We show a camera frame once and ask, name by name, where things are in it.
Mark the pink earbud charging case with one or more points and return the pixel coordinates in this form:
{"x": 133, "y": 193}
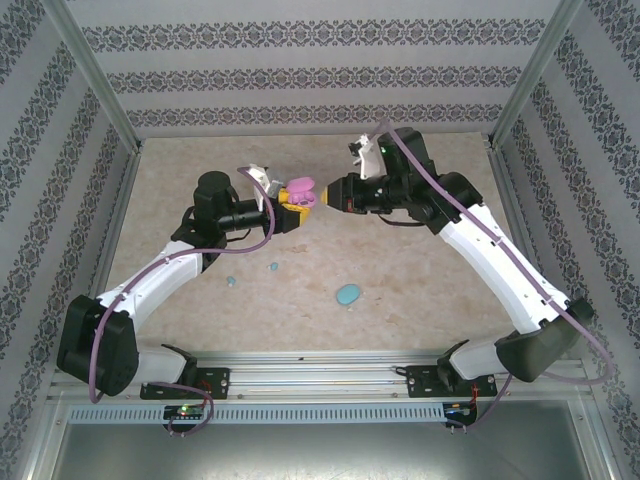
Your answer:
{"x": 301, "y": 189}

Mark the blue earbud charging case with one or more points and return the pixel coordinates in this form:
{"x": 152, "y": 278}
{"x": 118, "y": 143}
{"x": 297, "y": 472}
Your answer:
{"x": 348, "y": 295}

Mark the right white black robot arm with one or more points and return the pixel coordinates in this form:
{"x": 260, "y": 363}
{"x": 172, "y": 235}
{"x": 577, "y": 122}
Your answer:
{"x": 495, "y": 272}

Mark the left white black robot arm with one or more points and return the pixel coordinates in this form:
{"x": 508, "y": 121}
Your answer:
{"x": 160, "y": 280}

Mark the left small circuit board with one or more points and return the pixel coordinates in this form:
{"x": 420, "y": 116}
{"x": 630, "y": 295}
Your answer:
{"x": 185, "y": 411}

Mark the small circuit board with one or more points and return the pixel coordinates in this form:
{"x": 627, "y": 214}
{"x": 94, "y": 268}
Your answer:
{"x": 185, "y": 411}
{"x": 460, "y": 411}

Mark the right small circuit board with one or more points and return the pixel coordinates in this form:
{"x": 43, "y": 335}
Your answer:
{"x": 460, "y": 411}

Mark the aluminium table side rail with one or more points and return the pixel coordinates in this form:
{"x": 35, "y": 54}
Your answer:
{"x": 512, "y": 190}
{"x": 121, "y": 190}

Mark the aluminium mounting rail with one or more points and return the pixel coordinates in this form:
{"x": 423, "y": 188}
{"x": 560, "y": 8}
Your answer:
{"x": 310, "y": 375}

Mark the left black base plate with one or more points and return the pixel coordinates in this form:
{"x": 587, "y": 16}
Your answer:
{"x": 217, "y": 382}

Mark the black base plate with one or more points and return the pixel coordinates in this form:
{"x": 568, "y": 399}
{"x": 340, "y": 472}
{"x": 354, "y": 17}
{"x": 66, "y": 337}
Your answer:
{"x": 217, "y": 382}
{"x": 417, "y": 382}

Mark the aluminium frame post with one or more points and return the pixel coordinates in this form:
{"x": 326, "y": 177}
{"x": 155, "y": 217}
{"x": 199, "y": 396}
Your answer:
{"x": 91, "y": 70}
{"x": 536, "y": 70}

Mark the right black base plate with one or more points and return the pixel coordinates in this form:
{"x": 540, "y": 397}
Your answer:
{"x": 417, "y": 382}

